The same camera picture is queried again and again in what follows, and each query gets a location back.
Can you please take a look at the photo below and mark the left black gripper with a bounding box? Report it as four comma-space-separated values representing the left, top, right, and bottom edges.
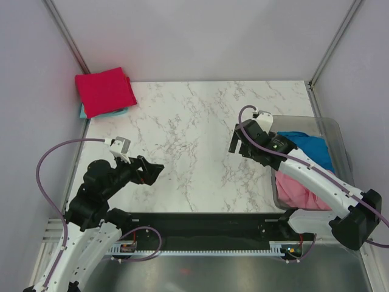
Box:
102, 151, 164, 200

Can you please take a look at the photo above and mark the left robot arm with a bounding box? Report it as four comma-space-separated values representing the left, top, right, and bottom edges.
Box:
26, 156, 164, 291

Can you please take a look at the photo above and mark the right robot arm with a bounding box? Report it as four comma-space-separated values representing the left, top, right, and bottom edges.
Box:
229, 119, 388, 251

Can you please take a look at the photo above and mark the pink t-shirt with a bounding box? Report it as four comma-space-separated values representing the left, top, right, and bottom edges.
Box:
275, 172, 331, 210

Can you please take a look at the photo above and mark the folded light blue t-shirt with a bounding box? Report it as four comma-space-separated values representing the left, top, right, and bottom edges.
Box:
80, 103, 128, 119

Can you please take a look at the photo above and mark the folded red t-shirt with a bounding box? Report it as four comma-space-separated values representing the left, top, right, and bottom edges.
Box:
75, 67, 137, 119

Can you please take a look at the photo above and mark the clear plastic bin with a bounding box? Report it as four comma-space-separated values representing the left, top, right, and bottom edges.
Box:
268, 114, 356, 214

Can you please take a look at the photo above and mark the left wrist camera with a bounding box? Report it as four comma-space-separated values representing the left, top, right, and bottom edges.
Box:
109, 137, 131, 164

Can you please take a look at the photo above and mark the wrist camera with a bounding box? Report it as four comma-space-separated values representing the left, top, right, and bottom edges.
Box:
109, 137, 131, 164
252, 111, 274, 133

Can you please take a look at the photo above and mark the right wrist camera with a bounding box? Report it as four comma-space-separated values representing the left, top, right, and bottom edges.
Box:
252, 111, 274, 133

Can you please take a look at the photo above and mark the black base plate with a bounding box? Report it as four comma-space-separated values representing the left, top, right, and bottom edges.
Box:
109, 212, 314, 251

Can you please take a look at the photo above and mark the white cable duct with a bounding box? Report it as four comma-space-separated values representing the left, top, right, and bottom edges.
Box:
105, 242, 303, 257

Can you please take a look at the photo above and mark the aluminium rail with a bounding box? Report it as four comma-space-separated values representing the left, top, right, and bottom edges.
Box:
42, 218, 63, 243

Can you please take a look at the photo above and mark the right aluminium frame post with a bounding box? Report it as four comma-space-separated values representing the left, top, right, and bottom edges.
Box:
308, 0, 365, 88

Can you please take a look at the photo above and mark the aluminium frame post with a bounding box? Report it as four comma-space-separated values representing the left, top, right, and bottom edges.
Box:
308, 0, 365, 88
41, 0, 91, 74

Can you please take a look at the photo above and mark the left aluminium frame post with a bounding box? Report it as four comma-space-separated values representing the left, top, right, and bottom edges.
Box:
41, 0, 91, 74

